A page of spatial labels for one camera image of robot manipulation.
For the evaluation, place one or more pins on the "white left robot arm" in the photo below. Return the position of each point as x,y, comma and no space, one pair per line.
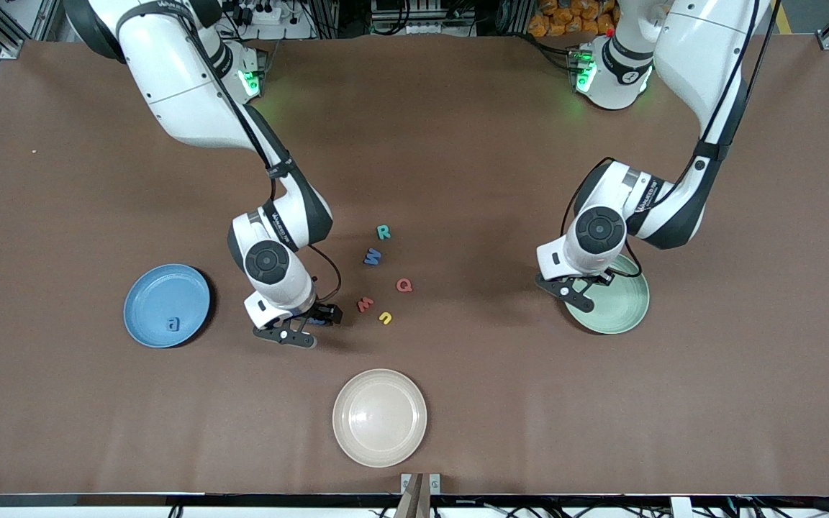
702,57

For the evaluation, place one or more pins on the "blue foam letter W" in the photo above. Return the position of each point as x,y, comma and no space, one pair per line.
372,256

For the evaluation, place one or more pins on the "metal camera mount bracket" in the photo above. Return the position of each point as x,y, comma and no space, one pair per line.
435,483

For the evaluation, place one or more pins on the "yellow foam letter n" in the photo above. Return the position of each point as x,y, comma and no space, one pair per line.
388,320

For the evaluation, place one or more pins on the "green plate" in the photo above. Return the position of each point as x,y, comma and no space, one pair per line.
623,309

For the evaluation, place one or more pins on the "white power strip with plugs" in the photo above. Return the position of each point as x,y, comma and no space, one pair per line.
270,14

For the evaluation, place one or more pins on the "blue plate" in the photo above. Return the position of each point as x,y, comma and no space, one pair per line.
152,295

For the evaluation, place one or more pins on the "white label tag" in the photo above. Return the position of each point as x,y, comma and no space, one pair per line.
681,507

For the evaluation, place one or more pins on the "red foam letter Q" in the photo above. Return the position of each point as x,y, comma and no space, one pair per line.
399,285

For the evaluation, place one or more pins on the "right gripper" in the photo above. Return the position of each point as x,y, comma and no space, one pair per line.
319,314

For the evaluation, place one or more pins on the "teal foam letter R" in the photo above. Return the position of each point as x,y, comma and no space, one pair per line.
383,232

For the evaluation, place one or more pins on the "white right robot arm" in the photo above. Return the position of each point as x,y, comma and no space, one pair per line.
177,86

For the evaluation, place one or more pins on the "red foam letter m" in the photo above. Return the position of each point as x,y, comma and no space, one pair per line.
365,304

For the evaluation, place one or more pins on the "beige plate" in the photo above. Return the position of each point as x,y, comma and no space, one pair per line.
378,417

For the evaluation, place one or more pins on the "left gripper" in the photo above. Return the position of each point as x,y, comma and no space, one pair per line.
596,276

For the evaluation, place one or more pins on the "orange packaged items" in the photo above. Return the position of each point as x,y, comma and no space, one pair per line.
565,18

